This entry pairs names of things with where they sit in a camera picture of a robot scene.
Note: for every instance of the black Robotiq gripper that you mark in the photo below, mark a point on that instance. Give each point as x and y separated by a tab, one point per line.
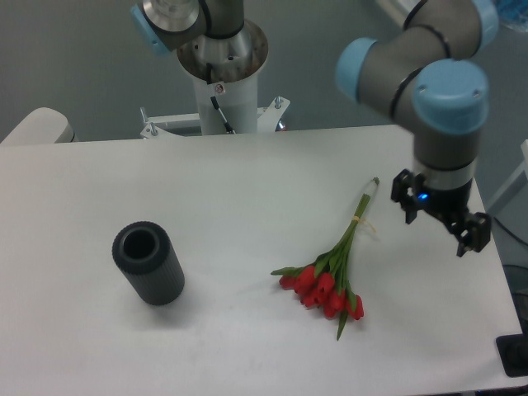
471	230

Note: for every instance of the red tulip bouquet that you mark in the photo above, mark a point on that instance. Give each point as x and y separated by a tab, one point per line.
324	283

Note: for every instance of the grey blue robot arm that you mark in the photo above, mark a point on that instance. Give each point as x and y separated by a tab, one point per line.
422	80

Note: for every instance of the white furniture at right edge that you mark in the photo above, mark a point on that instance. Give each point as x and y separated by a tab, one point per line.
510	187

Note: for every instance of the black device at table corner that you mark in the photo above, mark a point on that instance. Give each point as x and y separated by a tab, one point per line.
512	350

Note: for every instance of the black ribbed cylindrical vase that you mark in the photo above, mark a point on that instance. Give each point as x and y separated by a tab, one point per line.
143	252

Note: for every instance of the white chair armrest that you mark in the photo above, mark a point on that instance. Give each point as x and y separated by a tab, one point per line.
41	126

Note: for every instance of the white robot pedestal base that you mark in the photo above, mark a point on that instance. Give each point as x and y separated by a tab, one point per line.
224	74

